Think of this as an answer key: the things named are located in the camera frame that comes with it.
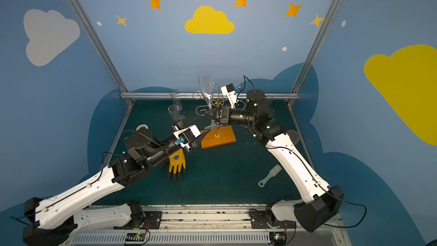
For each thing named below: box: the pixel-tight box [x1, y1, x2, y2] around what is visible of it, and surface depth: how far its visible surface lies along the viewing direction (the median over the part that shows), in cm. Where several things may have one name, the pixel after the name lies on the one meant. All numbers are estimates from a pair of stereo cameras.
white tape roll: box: [135, 123, 150, 132], surface depth 109 cm
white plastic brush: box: [257, 164, 283, 188], surface depth 90 cm
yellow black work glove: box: [167, 148, 187, 182], surface depth 88 cm
